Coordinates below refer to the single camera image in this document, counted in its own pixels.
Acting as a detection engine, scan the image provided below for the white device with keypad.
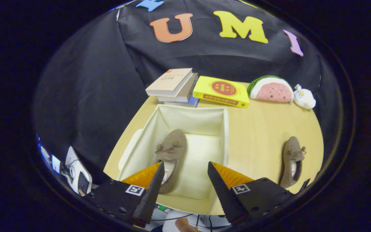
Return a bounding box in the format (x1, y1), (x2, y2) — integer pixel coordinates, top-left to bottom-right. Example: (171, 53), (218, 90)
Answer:
(65, 146), (92, 196)

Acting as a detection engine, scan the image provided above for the cream fabric storage box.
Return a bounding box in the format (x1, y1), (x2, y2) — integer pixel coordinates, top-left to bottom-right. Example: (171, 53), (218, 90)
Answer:
(117, 104), (230, 216)

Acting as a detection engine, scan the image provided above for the grey book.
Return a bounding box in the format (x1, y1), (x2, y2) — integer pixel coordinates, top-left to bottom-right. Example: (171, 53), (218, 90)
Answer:
(157, 73), (199, 103)

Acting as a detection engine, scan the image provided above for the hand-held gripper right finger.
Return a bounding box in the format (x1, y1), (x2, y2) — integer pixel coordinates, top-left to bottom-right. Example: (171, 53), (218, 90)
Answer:
(207, 161), (310, 224)

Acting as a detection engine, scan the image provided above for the watermelon slice plush toy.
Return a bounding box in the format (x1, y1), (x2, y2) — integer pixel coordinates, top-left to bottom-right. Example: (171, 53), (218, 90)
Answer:
(247, 75), (294, 103)

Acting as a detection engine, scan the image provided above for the yellow book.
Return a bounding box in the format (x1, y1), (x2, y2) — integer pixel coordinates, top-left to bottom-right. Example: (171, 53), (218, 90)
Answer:
(192, 76), (250, 109)

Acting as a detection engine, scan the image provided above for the white plush toy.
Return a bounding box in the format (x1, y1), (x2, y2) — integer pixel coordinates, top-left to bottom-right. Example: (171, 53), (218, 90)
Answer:
(293, 84), (317, 109)

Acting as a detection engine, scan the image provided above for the brown fuzzy slipper shoe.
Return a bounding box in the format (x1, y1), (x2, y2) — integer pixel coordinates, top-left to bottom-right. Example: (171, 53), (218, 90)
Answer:
(279, 136), (307, 189)
(155, 130), (188, 194)

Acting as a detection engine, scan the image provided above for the black backdrop cloth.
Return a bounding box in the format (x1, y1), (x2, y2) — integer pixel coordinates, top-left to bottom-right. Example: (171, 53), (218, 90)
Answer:
(34, 0), (338, 185)

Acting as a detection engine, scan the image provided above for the beige book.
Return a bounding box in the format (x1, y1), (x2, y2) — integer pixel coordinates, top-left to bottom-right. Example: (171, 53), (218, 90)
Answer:
(145, 68), (193, 97)

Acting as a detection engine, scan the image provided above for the blue book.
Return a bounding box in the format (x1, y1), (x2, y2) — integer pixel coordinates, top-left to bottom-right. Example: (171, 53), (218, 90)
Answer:
(164, 96), (200, 108)

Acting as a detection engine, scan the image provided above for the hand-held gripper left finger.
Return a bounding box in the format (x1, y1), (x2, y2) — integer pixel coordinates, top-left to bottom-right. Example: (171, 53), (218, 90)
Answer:
(87, 161), (166, 226)

